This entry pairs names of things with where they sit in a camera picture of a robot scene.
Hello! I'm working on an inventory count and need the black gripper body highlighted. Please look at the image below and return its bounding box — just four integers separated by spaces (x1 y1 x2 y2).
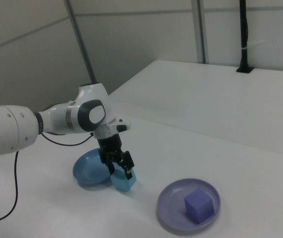
97 133 124 159

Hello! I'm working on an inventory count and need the cyan foam cube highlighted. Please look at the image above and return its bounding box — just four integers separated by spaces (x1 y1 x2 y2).
110 168 138 193

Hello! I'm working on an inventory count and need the purple foam cube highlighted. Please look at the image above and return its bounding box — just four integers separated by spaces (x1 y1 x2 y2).
184 187 215 225

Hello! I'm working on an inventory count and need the blue round plate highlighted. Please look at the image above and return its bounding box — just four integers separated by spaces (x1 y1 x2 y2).
72 148 113 186

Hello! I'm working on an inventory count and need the lilac round plate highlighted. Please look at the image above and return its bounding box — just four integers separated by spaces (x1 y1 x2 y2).
157 178 221 235

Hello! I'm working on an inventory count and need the black pole with base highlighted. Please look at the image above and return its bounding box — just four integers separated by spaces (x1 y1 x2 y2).
235 0 254 74

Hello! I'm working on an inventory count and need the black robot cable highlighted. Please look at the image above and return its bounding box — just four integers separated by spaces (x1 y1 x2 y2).
0 132 94 223

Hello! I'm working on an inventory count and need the grey partition post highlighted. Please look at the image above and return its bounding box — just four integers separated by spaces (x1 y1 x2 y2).
195 0 207 64
66 0 99 84

